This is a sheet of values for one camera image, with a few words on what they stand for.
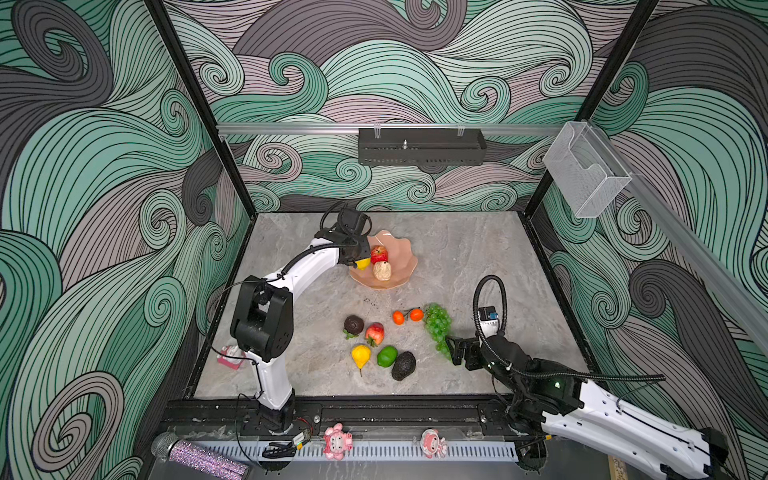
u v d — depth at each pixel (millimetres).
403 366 777
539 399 524
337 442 671
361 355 798
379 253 1005
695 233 609
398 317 882
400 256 1039
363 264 892
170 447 659
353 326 854
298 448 697
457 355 667
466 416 746
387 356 797
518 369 529
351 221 713
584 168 791
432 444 671
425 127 944
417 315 899
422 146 941
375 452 697
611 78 815
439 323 855
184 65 796
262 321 478
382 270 949
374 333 838
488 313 654
